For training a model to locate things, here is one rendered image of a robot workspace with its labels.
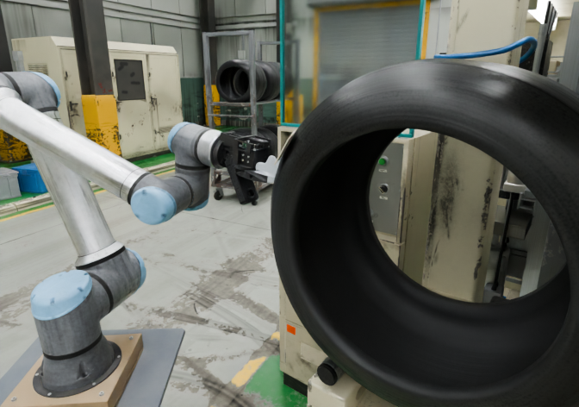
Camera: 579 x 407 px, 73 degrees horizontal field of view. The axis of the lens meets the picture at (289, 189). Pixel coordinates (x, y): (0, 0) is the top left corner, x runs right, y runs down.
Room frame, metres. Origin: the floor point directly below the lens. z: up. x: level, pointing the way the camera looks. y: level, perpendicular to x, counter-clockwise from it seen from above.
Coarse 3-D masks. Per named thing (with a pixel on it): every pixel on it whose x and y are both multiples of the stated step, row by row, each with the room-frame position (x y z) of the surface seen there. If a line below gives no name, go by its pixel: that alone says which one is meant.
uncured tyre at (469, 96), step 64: (448, 64) 0.55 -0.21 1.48; (320, 128) 0.63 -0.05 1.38; (384, 128) 0.56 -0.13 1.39; (448, 128) 0.50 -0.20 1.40; (512, 128) 0.47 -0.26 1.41; (576, 128) 0.45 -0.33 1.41; (320, 192) 0.87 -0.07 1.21; (576, 192) 0.42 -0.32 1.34; (320, 256) 0.82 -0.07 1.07; (384, 256) 0.86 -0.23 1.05; (576, 256) 0.41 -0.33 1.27; (320, 320) 0.62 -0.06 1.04; (384, 320) 0.77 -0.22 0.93; (448, 320) 0.75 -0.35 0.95; (512, 320) 0.68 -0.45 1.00; (576, 320) 0.40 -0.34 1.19; (384, 384) 0.54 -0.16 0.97; (448, 384) 0.60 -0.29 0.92; (512, 384) 0.44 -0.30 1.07; (576, 384) 0.40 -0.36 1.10
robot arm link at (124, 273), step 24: (0, 72) 1.09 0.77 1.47; (24, 72) 1.15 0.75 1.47; (24, 96) 1.09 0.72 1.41; (48, 96) 1.16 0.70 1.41; (48, 168) 1.09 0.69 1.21; (72, 192) 1.10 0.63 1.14; (72, 216) 1.08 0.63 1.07; (96, 216) 1.12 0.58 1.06; (72, 240) 1.08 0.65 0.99; (96, 240) 1.09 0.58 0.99; (96, 264) 1.05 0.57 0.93; (120, 264) 1.09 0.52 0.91; (144, 264) 1.17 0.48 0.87; (120, 288) 1.05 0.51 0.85
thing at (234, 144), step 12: (228, 132) 0.93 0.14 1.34; (216, 144) 0.91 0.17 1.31; (228, 144) 0.90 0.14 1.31; (240, 144) 0.88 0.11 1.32; (252, 144) 0.86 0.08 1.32; (264, 144) 0.87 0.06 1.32; (216, 156) 0.90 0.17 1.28; (228, 156) 0.91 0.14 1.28; (240, 156) 0.87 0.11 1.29; (252, 156) 0.85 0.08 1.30; (264, 156) 0.89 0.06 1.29; (240, 168) 0.86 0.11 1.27; (252, 168) 0.85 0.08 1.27
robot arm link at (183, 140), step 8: (176, 128) 1.00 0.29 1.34; (184, 128) 0.98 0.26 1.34; (192, 128) 0.97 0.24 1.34; (200, 128) 0.97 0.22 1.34; (208, 128) 0.97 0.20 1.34; (168, 136) 1.00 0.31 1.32; (176, 136) 0.98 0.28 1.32; (184, 136) 0.96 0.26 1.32; (192, 136) 0.95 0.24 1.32; (200, 136) 0.94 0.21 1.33; (168, 144) 1.00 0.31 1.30; (176, 144) 0.98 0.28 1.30; (184, 144) 0.96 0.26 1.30; (192, 144) 0.94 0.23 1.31; (176, 152) 0.98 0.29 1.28; (184, 152) 0.96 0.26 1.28; (192, 152) 0.94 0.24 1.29; (176, 160) 0.98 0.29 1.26; (184, 160) 0.96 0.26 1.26; (192, 160) 0.96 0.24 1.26
